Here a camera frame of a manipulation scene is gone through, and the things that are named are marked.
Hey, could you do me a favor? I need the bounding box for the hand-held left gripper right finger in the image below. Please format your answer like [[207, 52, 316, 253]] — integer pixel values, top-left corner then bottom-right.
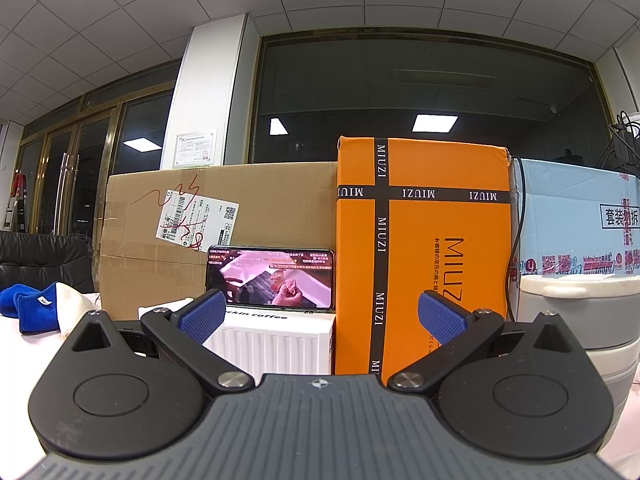
[[387, 290, 587, 393]]

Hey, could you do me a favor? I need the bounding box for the red stepladder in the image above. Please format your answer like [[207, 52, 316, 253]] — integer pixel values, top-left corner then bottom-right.
[[4, 172, 27, 233]]

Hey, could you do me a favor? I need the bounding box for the light blue printed carton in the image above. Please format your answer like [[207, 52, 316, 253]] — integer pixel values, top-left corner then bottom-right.
[[507, 157, 640, 322]]

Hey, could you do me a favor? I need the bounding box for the black cable bundle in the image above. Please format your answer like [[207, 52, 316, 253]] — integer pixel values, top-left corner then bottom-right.
[[594, 110, 640, 179]]

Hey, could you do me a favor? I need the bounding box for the white ribbed paper box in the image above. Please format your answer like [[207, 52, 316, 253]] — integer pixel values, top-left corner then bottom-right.
[[137, 297, 337, 376]]

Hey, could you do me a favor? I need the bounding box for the large brown cardboard box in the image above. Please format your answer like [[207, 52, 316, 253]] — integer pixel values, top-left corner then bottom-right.
[[97, 161, 339, 322]]

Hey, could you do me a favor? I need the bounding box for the black leather chair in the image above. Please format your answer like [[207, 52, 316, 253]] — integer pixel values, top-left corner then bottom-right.
[[0, 231, 96, 295]]

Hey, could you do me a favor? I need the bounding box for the orange box with black ribbon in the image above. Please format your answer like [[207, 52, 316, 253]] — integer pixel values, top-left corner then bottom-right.
[[334, 136, 512, 377]]

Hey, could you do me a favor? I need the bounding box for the gold framed glass door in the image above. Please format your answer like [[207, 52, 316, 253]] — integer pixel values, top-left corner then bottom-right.
[[17, 105, 123, 237]]

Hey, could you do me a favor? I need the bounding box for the black smartphone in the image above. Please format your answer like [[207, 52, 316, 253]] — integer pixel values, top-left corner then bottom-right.
[[206, 246, 336, 311]]

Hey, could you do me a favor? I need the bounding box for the dark glass window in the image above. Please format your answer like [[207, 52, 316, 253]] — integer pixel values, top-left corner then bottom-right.
[[249, 32, 613, 167]]

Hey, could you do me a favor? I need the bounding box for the dark thin cable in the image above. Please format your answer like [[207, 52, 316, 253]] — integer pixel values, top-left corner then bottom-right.
[[509, 156, 527, 321]]

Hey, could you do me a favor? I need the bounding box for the grey lunch container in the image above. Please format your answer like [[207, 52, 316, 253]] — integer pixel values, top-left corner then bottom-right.
[[519, 274, 640, 453]]

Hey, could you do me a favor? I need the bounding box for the white notice sheet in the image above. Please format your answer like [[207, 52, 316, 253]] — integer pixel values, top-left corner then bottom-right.
[[174, 130, 219, 169]]

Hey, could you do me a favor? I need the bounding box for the blue cloth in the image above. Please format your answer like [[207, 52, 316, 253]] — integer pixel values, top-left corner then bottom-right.
[[0, 282, 64, 335]]

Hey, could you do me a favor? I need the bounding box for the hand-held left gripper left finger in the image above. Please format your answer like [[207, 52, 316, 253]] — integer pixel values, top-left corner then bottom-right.
[[70, 289, 253, 395]]

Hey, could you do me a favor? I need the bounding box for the white cloth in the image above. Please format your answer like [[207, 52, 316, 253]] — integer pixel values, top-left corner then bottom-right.
[[54, 282, 104, 335]]

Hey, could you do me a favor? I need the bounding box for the white shipping label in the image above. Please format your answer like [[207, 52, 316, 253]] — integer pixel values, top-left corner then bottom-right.
[[159, 187, 240, 250]]

